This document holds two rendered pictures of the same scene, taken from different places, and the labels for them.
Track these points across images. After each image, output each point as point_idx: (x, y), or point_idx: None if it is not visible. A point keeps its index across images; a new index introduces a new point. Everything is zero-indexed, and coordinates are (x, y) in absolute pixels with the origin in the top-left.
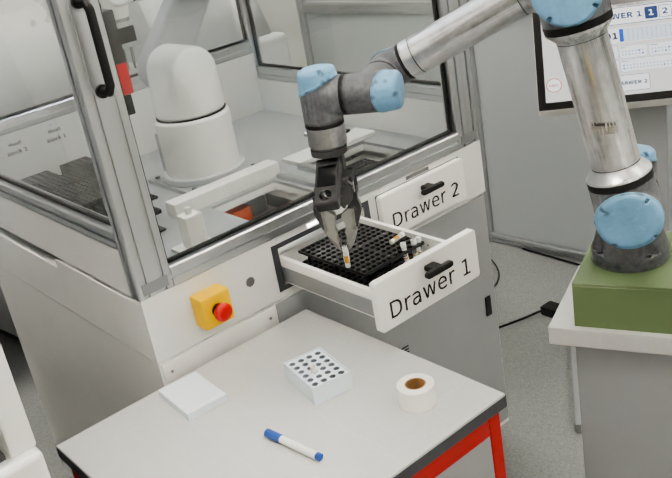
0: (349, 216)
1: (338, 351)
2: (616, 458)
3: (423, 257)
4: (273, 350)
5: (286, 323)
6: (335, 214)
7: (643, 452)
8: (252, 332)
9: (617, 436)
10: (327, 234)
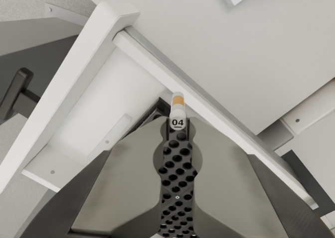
0: (117, 190)
1: (207, 34)
2: (25, 35)
3: (30, 117)
4: (297, 49)
5: (276, 112)
6: (194, 217)
7: (1, 30)
8: (321, 98)
9: (11, 37)
10: (232, 140)
